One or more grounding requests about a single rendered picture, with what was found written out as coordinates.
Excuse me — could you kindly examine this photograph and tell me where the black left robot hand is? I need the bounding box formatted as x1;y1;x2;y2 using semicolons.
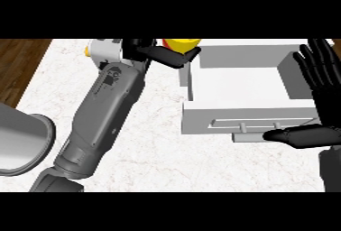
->
121;38;203;69

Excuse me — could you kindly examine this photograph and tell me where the grey round pot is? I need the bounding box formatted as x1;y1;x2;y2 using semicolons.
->
0;102;58;178

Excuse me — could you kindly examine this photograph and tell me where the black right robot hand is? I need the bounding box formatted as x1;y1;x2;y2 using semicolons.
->
263;38;341;150

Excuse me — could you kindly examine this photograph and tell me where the yellow cup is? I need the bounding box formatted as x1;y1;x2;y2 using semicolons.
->
161;38;203;55

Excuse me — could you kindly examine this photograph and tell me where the white open drawer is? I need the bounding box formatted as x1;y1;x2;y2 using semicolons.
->
179;38;336;103

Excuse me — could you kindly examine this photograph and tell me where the pale grey drawer handle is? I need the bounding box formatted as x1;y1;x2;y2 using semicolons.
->
231;121;285;143

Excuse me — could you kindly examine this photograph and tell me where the white drawer front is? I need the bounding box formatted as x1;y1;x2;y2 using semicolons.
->
181;99;322;135

